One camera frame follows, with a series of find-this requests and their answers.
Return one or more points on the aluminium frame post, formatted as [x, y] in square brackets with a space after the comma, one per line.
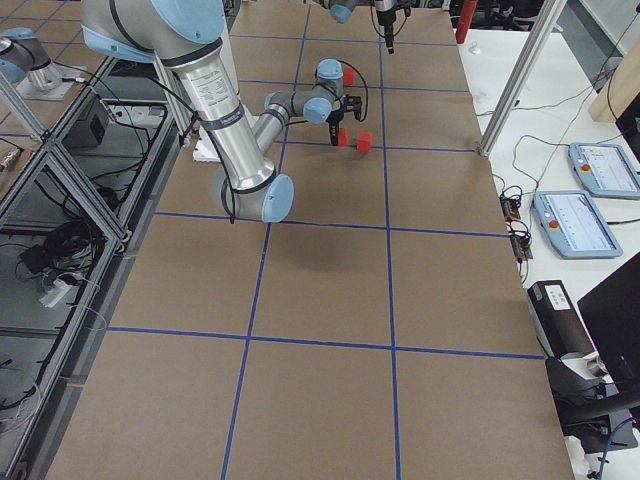
[534, 44]

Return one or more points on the small circuit board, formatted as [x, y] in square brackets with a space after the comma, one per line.
[510, 208]

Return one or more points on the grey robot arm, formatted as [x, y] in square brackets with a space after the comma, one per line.
[187, 38]
[342, 10]

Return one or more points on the aluminium frame rack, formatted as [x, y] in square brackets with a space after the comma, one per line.
[77, 181]

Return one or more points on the black monitor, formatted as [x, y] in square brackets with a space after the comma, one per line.
[610, 312]

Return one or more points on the teach pendant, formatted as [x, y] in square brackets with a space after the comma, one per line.
[604, 170]
[574, 225]

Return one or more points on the white power strip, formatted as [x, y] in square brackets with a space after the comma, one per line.
[55, 293]

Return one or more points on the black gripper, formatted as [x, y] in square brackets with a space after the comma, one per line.
[334, 123]
[385, 18]

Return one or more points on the red cylinder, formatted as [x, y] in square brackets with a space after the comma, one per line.
[465, 20]

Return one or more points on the white pedestal base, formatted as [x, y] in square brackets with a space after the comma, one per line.
[207, 148]

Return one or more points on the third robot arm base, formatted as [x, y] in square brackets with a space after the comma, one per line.
[29, 68]

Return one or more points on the red block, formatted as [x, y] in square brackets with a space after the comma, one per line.
[349, 76]
[343, 137]

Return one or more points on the teach pendant near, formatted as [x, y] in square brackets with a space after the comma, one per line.
[574, 225]

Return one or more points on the teach pendant far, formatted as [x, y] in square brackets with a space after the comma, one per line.
[604, 170]

